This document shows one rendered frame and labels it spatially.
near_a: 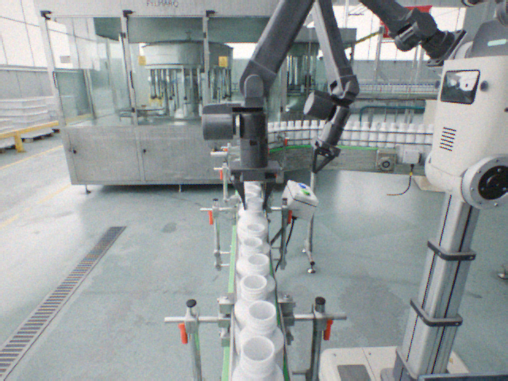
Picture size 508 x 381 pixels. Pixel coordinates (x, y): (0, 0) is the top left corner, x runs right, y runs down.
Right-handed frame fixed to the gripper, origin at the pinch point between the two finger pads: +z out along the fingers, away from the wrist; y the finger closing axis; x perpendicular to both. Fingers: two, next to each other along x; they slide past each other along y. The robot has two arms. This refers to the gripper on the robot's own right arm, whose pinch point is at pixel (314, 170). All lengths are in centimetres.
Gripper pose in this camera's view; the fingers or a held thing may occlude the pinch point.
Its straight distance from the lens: 95.1
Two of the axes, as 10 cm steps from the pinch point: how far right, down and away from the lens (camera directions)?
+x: 9.4, 3.1, 1.4
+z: -3.4, 8.9, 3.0
